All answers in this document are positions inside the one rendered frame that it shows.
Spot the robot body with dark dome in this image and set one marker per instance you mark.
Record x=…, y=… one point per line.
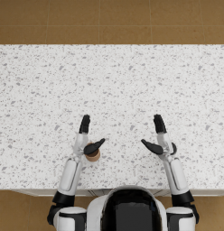
x=131, y=210

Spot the brown paper cup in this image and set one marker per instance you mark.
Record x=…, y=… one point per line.
x=94, y=155

